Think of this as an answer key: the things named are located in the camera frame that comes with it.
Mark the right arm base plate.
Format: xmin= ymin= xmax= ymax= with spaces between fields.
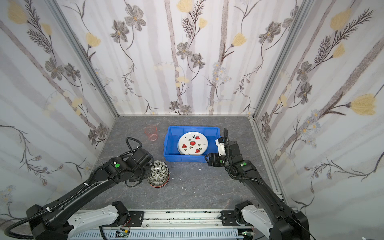
xmin=219 ymin=210 xmax=240 ymax=227

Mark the pink glass cup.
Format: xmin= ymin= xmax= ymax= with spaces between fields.
xmin=145 ymin=126 xmax=158 ymax=142

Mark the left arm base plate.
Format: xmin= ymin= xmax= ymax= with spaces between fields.
xmin=122 ymin=211 xmax=145 ymax=228

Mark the aluminium rail frame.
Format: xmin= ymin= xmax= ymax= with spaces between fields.
xmin=68 ymin=191 xmax=301 ymax=240

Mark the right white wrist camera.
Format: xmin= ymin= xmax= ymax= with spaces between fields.
xmin=215 ymin=137 xmax=226 ymax=156

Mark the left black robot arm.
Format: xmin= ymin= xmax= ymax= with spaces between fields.
xmin=4 ymin=143 xmax=155 ymax=240

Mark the blue plastic bin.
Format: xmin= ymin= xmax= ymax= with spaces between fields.
xmin=164 ymin=126 xmax=221 ymax=163

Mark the white slotted cable duct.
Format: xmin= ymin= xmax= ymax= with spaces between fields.
xmin=70 ymin=229 xmax=245 ymax=240

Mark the watermelon pattern plate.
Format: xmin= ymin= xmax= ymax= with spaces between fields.
xmin=178 ymin=132 xmax=209 ymax=156

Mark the black white patterned bowl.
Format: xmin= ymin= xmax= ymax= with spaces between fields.
xmin=147 ymin=161 xmax=170 ymax=188

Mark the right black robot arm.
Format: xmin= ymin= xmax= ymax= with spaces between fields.
xmin=205 ymin=129 xmax=313 ymax=240

